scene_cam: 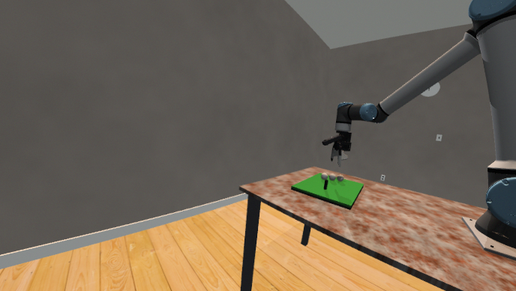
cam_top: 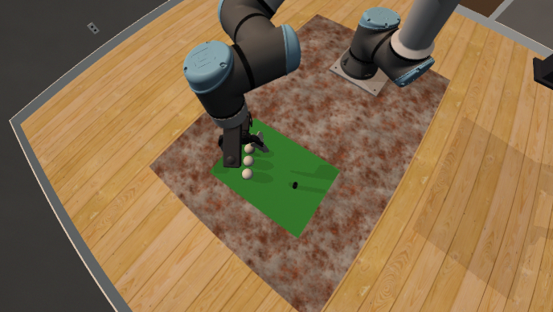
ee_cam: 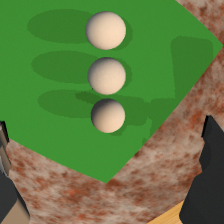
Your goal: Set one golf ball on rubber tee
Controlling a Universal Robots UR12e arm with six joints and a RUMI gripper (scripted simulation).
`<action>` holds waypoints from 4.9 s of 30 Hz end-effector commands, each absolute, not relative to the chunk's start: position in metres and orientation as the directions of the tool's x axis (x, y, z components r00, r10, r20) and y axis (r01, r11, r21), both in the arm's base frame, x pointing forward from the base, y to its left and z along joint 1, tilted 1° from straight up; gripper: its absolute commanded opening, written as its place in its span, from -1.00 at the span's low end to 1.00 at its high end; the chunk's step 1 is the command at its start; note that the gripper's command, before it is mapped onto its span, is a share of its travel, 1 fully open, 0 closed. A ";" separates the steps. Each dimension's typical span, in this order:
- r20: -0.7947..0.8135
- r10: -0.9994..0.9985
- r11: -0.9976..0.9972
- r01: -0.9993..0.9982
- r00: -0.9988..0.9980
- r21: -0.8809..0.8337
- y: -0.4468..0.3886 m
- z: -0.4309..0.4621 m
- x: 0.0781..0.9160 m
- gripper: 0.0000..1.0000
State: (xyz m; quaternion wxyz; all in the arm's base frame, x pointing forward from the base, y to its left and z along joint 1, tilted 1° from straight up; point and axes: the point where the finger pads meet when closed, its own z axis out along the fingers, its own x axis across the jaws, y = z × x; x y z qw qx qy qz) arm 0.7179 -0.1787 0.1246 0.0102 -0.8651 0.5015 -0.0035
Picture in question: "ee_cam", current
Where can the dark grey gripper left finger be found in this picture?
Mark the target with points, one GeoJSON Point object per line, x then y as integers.
{"type": "Point", "coordinates": [13, 209]}

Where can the green golf mat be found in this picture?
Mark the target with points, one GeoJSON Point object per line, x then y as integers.
{"type": "Point", "coordinates": [45, 97]}

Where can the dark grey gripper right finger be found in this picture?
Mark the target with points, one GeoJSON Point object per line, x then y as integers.
{"type": "Point", "coordinates": [204, 202]}

